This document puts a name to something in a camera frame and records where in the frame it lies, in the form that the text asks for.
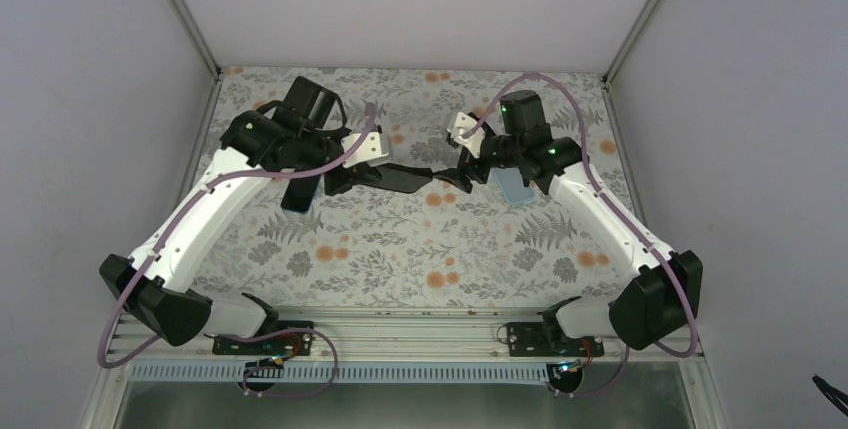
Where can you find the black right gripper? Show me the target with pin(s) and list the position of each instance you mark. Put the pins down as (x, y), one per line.
(458, 177)

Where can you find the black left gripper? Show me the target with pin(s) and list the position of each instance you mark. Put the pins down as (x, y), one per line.
(360, 174)

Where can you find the blue phone with black screen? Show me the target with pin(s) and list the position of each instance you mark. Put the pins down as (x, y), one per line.
(299, 194)

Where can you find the light blue phone case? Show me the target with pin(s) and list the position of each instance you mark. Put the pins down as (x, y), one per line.
(510, 181)

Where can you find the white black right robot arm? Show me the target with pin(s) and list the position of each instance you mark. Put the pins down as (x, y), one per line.
(663, 291)

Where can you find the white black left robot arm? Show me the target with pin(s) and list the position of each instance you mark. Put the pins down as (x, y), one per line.
(281, 140)

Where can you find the floral patterned table mat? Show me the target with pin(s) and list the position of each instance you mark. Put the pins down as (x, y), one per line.
(436, 247)

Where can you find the black object at corner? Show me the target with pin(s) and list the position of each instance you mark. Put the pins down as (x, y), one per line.
(832, 394)

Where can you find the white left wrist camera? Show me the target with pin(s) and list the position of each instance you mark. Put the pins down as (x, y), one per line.
(375, 150)

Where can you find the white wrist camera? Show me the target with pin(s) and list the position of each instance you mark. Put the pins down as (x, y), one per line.
(375, 150)
(463, 132)

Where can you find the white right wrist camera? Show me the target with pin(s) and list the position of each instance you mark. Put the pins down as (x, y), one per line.
(463, 132)

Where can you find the aluminium mounting rail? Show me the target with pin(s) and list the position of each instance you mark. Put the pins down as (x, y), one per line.
(370, 334)

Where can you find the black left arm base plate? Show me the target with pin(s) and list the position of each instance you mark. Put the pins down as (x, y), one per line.
(278, 341)

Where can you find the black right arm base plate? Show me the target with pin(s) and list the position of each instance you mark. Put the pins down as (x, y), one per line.
(536, 339)

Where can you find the slotted grey cable duct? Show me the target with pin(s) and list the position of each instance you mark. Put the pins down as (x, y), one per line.
(346, 372)

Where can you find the aluminium frame post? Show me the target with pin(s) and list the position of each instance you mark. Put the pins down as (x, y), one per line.
(632, 37)
(195, 36)

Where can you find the right aluminium frame post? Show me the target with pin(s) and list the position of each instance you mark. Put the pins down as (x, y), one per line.
(632, 37)

